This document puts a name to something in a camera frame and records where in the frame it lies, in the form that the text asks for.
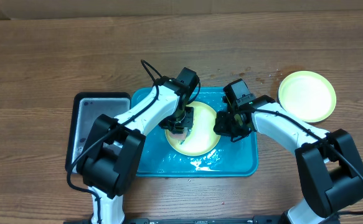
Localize teal plastic tray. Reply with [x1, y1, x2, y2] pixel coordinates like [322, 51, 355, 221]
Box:
[137, 87, 258, 177]

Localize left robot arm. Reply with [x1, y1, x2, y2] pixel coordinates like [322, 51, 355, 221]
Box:
[67, 68, 200, 223]

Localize yellow-green plate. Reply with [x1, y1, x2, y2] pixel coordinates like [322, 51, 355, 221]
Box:
[165, 101, 220, 156]
[278, 71, 337, 123]

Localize black water basin tray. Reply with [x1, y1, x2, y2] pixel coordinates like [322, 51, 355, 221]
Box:
[65, 92, 131, 169]

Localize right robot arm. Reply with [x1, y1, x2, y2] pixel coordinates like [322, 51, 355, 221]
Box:
[214, 79, 363, 224]

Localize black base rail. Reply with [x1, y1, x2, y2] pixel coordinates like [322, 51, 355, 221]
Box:
[63, 214, 341, 224]

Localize pink green scrub sponge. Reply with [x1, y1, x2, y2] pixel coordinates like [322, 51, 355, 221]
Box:
[169, 131, 188, 141]

